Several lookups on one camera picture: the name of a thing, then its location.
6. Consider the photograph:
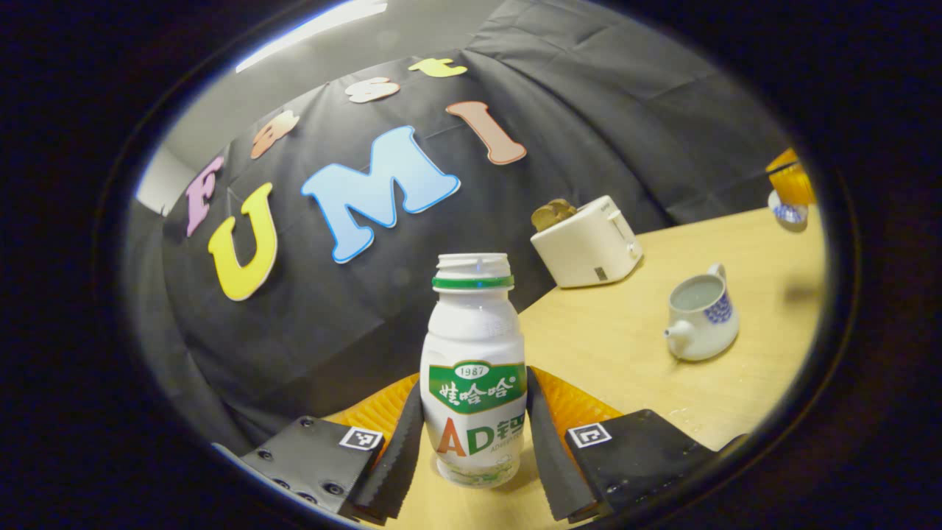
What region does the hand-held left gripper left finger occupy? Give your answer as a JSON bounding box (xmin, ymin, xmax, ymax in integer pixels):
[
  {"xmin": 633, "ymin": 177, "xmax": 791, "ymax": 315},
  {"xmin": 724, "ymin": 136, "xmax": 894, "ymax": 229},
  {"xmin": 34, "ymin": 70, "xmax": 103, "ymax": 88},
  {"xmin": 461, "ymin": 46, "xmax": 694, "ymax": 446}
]
[{"xmin": 239, "ymin": 374, "xmax": 425, "ymax": 525}]

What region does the white blue-patterned teacup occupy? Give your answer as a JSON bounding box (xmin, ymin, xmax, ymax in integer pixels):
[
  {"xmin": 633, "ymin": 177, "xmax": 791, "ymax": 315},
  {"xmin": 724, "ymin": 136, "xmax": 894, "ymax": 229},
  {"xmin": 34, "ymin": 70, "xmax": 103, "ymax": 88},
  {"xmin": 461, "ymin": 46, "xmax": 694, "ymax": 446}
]
[{"xmin": 664, "ymin": 263, "xmax": 740, "ymax": 362}]

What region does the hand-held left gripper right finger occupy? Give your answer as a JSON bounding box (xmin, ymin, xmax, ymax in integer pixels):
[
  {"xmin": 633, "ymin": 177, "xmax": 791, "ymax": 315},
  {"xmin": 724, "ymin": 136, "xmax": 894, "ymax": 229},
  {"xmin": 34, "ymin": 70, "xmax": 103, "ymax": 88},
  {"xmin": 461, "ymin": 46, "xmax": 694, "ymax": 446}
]
[{"xmin": 526, "ymin": 366, "xmax": 718, "ymax": 523}]

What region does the white green-label water bottle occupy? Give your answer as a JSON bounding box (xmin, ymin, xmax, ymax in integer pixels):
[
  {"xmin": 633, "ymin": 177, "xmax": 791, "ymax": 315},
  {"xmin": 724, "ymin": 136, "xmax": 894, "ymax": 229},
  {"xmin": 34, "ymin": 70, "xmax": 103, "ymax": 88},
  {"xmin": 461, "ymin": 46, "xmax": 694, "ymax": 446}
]
[{"xmin": 420, "ymin": 252, "xmax": 528, "ymax": 489}]

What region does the white blue-patterned teacup lid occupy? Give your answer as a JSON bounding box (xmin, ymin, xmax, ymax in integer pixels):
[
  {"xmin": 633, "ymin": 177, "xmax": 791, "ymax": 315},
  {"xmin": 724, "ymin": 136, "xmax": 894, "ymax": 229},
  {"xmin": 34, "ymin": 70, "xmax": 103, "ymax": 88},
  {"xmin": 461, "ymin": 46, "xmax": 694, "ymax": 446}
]
[{"xmin": 768, "ymin": 190, "xmax": 809, "ymax": 233}]

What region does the white toaster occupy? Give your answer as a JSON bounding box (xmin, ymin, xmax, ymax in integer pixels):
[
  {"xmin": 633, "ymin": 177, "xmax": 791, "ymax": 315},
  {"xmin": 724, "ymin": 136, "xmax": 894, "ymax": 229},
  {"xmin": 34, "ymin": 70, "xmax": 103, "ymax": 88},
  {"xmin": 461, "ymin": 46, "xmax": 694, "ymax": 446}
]
[{"xmin": 531, "ymin": 195, "xmax": 643, "ymax": 289}]

